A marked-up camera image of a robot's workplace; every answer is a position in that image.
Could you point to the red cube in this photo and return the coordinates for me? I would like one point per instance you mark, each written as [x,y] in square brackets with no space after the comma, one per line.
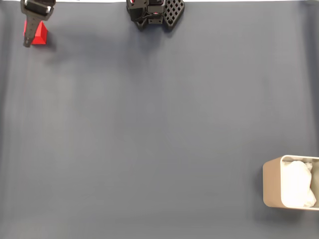
[42,35]

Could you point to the beige rounded box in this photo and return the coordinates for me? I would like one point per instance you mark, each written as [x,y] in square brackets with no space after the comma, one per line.
[271,184]

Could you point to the white crumpled paper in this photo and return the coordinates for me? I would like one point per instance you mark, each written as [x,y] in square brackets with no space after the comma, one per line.
[296,184]

